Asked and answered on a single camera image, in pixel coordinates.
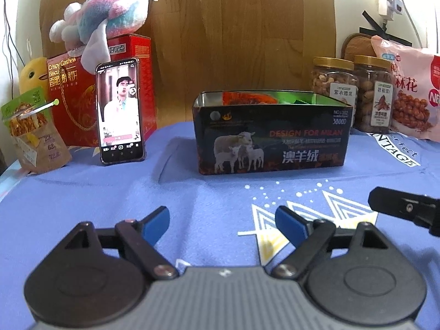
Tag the pastel plush toy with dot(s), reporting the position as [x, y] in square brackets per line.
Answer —
[86, 28]

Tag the orange snack packet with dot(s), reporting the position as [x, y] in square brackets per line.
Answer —
[243, 98]

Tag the red biscuit gift box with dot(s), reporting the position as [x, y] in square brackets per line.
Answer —
[82, 102]

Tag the pink twisted snack bag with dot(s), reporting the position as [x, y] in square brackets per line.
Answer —
[416, 76]

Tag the smartphone with video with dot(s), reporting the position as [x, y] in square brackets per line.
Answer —
[119, 112]

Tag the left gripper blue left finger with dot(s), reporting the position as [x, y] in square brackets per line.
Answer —
[138, 239]

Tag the right nut jar gold lid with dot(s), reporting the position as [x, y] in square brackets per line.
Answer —
[375, 94]

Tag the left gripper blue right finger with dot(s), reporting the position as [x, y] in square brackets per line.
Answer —
[309, 238]

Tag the black sheep tin box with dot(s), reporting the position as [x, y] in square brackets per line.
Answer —
[238, 139]

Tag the round wooden cutting board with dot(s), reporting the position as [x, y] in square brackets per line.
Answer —
[357, 44]

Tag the blue printed tablecloth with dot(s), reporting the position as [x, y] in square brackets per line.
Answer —
[215, 220]

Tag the wooden board on wall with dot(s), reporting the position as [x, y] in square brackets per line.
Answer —
[207, 45]

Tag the yellow duck plush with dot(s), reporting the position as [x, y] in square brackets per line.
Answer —
[33, 75]

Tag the left nut jar gold lid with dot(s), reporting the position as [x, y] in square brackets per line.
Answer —
[335, 78]

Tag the brown green snack pouch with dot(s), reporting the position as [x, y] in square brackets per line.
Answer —
[39, 146]

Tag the nut jar gold lid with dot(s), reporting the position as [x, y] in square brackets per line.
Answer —
[375, 94]
[335, 78]

